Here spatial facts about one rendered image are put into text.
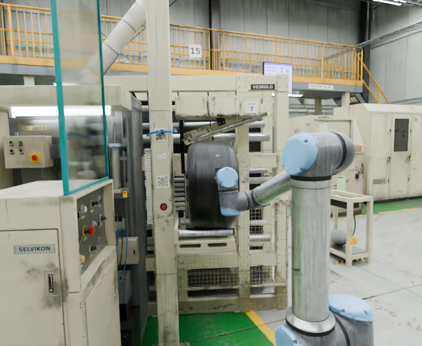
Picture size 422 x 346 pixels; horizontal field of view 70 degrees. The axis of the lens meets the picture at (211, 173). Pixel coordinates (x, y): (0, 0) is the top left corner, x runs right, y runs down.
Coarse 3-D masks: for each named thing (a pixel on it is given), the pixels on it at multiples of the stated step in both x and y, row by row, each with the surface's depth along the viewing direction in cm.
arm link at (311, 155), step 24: (288, 144) 87; (312, 144) 81; (336, 144) 84; (288, 168) 86; (312, 168) 82; (336, 168) 88; (312, 192) 84; (312, 216) 85; (312, 240) 86; (312, 264) 87; (312, 288) 88; (288, 312) 96; (312, 312) 89; (288, 336) 91; (312, 336) 88; (336, 336) 93
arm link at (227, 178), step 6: (222, 168) 136; (228, 168) 133; (216, 174) 140; (222, 174) 132; (228, 174) 132; (234, 174) 132; (216, 180) 140; (222, 180) 132; (228, 180) 132; (234, 180) 132; (222, 186) 133; (228, 186) 132; (234, 186) 134
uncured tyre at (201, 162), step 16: (192, 144) 188; (208, 144) 184; (224, 144) 184; (192, 160) 175; (208, 160) 173; (224, 160) 174; (192, 176) 171; (208, 176) 170; (192, 192) 171; (208, 192) 169; (192, 208) 174; (208, 208) 172; (192, 224) 186; (208, 224) 181; (224, 224) 182
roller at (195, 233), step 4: (232, 228) 188; (180, 232) 184; (184, 232) 184; (188, 232) 184; (192, 232) 184; (196, 232) 184; (200, 232) 184; (204, 232) 185; (208, 232) 185; (212, 232) 185; (216, 232) 185; (220, 232) 185; (224, 232) 185; (228, 232) 185; (232, 232) 186; (180, 236) 184; (184, 236) 184; (188, 236) 184; (192, 236) 185; (196, 236) 185; (200, 236) 185; (204, 236) 186
